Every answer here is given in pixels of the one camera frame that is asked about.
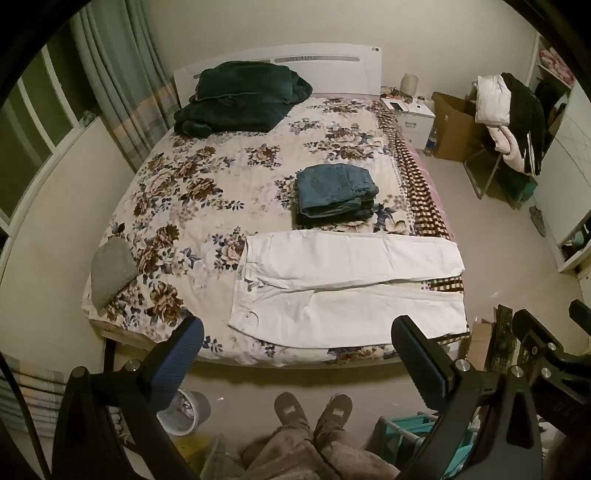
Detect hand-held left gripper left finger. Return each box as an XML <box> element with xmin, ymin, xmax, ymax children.
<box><xmin>52</xmin><ymin>308</ymin><xmax>205</xmax><ymax>480</ymax></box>

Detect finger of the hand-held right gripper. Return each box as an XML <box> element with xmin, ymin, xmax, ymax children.
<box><xmin>569</xmin><ymin>299</ymin><xmax>591</xmax><ymax>326</ymax></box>
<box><xmin>512</xmin><ymin>308</ymin><xmax>591</xmax><ymax>393</ymax></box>

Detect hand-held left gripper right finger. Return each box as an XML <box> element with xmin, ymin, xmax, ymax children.
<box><xmin>390</xmin><ymin>315</ymin><xmax>543</xmax><ymax>480</ymax></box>

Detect white pants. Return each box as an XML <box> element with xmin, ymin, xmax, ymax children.
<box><xmin>227</xmin><ymin>230</ymin><xmax>468</xmax><ymax>349</ymax></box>

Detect grey trash bin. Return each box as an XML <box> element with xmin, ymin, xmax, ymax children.
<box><xmin>159</xmin><ymin>389</ymin><xmax>212</xmax><ymax>436</ymax></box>

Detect small cardboard box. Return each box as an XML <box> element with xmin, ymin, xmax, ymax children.
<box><xmin>468</xmin><ymin>318</ymin><xmax>497</xmax><ymax>370</ymax></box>

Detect person's right slipper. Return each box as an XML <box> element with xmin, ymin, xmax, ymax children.
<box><xmin>314</xmin><ymin>393</ymin><xmax>354</xmax><ymax>439</ymax></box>

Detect person's slipper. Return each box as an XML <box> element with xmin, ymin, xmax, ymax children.
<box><xmin>314</xmin><ymin>393</ymin><xmax>354</xmax><ymax>439</ymax></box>
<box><xmin>274</xmin><ymin>392</ymin><xmax>311</xmax><ymax>439</ymax></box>

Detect pair of shoes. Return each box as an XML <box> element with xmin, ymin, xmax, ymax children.
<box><xmin>529</xmin><ymin>205</ymin><xmax>548</xmax><ymax>236</ymax></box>

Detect grey cloth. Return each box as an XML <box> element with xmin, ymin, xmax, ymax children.
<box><xmin>90</xmin><ymin>237</ymin><xmax>139</xmax><ymax>311</ymax></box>

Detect person's left slipper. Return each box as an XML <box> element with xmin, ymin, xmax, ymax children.
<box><xmin>274</xmin><ymin>392</ymin><xmax>311</xmax><ymax>439</ymax></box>

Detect white wardrobe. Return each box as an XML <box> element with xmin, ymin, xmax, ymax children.
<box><xmin>531</xmin><ymin>34</ymin><xmax>591</xmax><ymax>273</ymax></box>

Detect striped folded bedding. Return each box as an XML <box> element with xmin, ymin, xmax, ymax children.
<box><xmin>0</xmin><ymin>364</ymin><xmax>121</xmax><ymax>439</ymax></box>

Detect person's fleece trouser legs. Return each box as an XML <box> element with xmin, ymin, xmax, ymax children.
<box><xmin>240</xmin><ymin>425</ymin><xmax>398</xmax><ymax>480</ymax></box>

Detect brown checked sheet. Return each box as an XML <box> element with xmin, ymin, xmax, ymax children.
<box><xmin>376</xmin><ymin>99</ymin><xmax>467</xmax><ymax>296</ymax></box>

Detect metal chair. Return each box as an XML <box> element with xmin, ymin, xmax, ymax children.
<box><xmin>464</xmin><ymin>83</ymin><xmax>509</xmax><ymax>200</ymax></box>

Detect pink garment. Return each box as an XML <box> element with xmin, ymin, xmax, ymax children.
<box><xmin>489</xmin><ymin>124</ymin><xmax>529</xmax><ymax>174</ymax></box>

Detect floral bed blanket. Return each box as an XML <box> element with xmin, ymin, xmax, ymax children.
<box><xmin>82</xmin><ymin>95</ymin><xmax>469</xmax><ymax>367</ymax></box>

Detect folded blue jeans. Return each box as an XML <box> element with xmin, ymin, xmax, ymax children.
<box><xmin>294</xmin><ymin>164</ymin><xmax>380</xmax><ymax>228</ymax></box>

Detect black garment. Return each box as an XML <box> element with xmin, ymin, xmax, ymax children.
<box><xmin>501</xmin><ymin>72</ymin><xmax>548</xmax><ymax>176</ymax></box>

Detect white garment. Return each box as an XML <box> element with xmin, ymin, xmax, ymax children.
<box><xmin>475</xmin><ymin>74</ymin><xmax>512</xmax><ymax>126</ymax></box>

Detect white nightstand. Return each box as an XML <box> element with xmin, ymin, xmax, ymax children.
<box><xmin>381</xmin><ymin>95</ymin><xmax>437</xmax><ymax>153</ymax></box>

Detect pink floral bedding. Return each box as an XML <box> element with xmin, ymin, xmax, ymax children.
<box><xmin>540</xmin><ymin>46</ymin><xmax>571</xmax><ymax>79</ymax></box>

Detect window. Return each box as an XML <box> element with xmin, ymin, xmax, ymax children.
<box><xmin>0</xmin><ymin>44</ymin><xmax>100</xmax><ymax>222</ymax></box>

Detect dark green blanket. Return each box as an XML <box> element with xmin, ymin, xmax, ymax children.
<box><xmin>174</xmin><ymin>61</ymin><xmax>314</xmax><ymax>138</ymax></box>

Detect green curtain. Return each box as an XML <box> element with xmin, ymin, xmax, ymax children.
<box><xmin>69</xmin><ymin>0</ymin><xmax>181</xmax><ymax>160</ymax></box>

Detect white bed headboard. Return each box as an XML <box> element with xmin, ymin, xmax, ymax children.
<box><xmin>173</xmin><ymin>43</ymin><xmax>383</xmax><ymax>104</ymax></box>

